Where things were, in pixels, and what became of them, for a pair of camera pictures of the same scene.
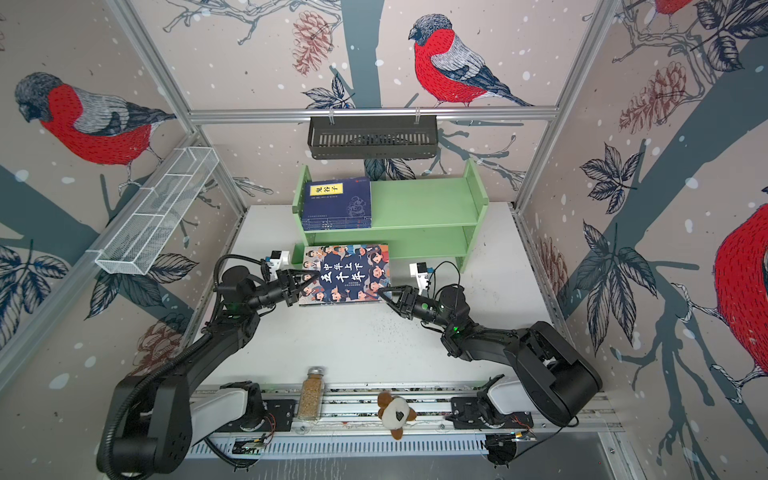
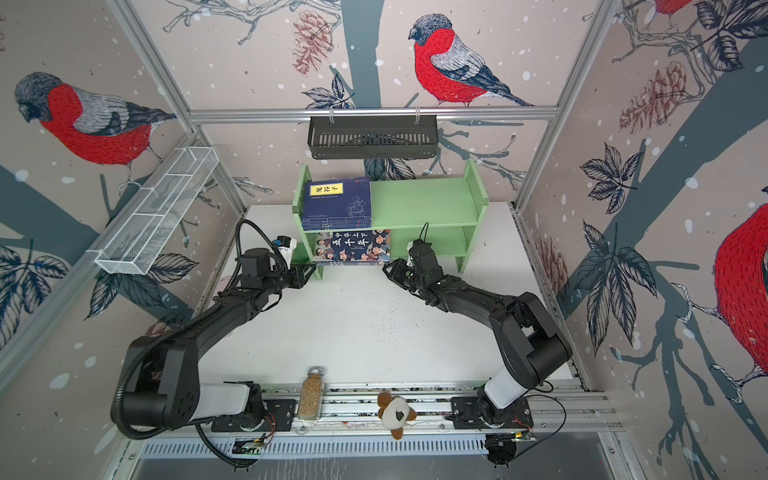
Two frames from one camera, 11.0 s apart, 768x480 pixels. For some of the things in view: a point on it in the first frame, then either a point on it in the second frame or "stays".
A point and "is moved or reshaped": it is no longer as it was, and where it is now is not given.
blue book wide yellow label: (317, 225) stays
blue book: (337, 223) stays
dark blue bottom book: (337, 198) stays
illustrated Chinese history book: (350, 272) is moved or reshaped
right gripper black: (410, 294) → (397, 271)
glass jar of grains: (312, 394) stays
